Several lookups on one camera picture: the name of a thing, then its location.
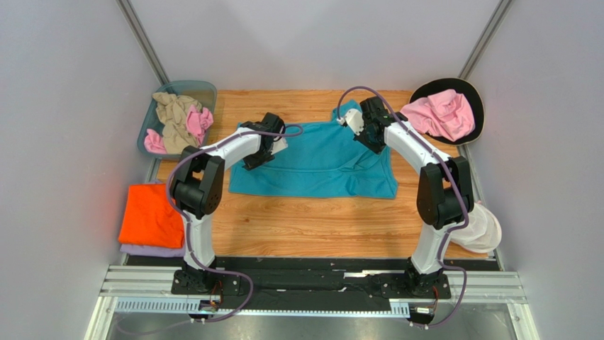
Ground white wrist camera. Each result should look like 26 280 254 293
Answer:
270 135 288 154
337 108 365 136

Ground teal t shirt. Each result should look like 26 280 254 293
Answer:
229 118 398 199

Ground white mesh basket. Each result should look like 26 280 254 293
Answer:
451 201 502 254

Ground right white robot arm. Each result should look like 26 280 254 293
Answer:
343 96 474 296

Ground black round tray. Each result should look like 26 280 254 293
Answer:
409 78 485 146

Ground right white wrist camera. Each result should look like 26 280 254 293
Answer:
337 108 365 136

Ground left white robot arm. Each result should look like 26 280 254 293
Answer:
166 113 286 295

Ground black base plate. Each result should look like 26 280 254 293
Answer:
186 256 452 311

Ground pink t shirt in bin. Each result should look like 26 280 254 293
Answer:
143 106 213 155

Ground folded orange t shirt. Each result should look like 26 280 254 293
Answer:
118 183 186 249

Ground left aluminium wall profile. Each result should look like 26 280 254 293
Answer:
116 0 169 85

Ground beige t shirt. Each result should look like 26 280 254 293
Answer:
152 92 203 154

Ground pink t shirt on tray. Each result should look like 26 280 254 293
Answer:
400 89 476 142

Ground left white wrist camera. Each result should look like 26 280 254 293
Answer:
270 135 288 154

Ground right aluminium wall profile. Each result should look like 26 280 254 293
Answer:
459 0 514 80

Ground aluminium frame rail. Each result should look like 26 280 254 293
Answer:
85 265 538 339

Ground aluminium wall profile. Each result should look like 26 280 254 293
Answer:
459 0 514 80
116 0 169 85

